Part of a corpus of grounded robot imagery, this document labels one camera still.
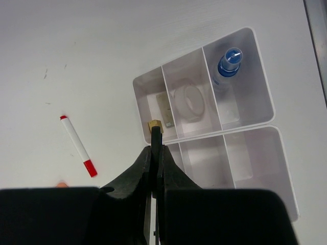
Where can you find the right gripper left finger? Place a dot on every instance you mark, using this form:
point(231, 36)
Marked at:
point(125, 203)

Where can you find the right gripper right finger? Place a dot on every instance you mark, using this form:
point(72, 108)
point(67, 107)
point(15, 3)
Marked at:
point(180, 204)

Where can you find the yellow eraser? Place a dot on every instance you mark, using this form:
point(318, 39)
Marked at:
point(155, 123)

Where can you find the clear tape roll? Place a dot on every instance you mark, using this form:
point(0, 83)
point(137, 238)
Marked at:
point(189, 102)

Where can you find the grey eraser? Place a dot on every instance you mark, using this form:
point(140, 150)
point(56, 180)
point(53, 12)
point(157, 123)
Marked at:
point(165, 109)

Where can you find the blue glue bottle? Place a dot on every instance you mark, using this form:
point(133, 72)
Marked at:
point(225, 69)

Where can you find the red cap white marker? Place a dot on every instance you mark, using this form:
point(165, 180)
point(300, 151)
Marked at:
point(79, 146)

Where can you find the orange highlighter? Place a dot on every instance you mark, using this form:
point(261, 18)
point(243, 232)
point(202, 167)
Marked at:
point(62, 185)

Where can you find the white compartment organizer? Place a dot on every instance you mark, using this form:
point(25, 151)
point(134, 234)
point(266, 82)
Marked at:
point(234, 144)

